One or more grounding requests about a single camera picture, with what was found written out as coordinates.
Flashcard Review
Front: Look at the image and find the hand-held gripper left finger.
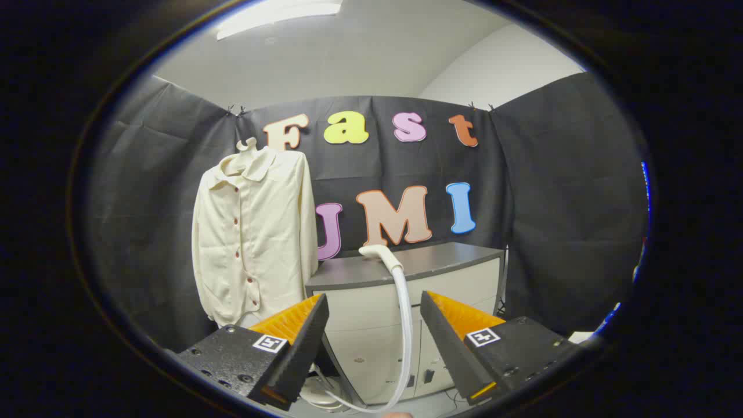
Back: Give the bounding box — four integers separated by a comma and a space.
174, 293, 330, 412

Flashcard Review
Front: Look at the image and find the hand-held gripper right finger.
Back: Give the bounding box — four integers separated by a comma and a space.
420, 290, 584, 406

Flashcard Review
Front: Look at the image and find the white garment steamer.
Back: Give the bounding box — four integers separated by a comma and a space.
299, 244, 416, 414

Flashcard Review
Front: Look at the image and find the cream button-up shirt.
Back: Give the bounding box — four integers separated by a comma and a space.
192, 146, 319, 327

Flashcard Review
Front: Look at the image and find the white cabinet with grey top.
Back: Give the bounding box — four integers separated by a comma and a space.
305, 242, 506, 406

